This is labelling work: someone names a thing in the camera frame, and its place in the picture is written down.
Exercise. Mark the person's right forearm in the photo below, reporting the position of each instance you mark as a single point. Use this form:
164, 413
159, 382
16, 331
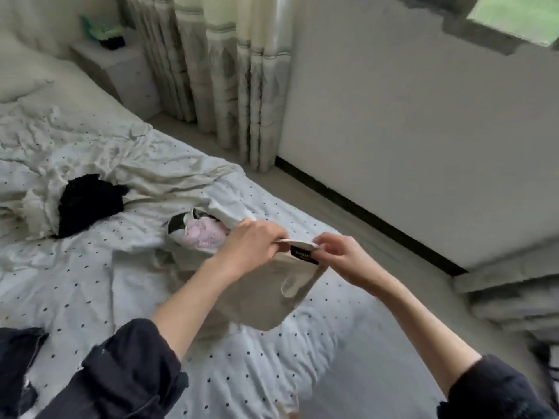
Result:
419, 327

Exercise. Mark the white cartoon print t-shirt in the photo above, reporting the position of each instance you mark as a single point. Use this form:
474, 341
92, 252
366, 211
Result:
262, 301

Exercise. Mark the person's right hand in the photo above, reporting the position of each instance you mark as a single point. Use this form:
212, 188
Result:
349, 262

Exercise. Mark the dark framed window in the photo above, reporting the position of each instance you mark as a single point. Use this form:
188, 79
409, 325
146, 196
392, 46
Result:
515, 17

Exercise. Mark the person's left hand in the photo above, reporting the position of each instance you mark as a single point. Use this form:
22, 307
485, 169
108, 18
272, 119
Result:
249, 248

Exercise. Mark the small black item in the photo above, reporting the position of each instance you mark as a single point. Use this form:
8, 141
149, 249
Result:
113, 42

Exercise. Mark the white bedside cabinet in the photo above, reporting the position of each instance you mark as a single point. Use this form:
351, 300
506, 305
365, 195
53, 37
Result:
122, 78

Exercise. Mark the white dotted bed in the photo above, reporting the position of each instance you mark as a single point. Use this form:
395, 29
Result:
87, 283

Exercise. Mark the white garment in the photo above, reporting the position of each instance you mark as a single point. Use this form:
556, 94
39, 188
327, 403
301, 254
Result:
175, 174

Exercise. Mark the black garment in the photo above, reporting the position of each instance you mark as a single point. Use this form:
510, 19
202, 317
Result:
87, 200

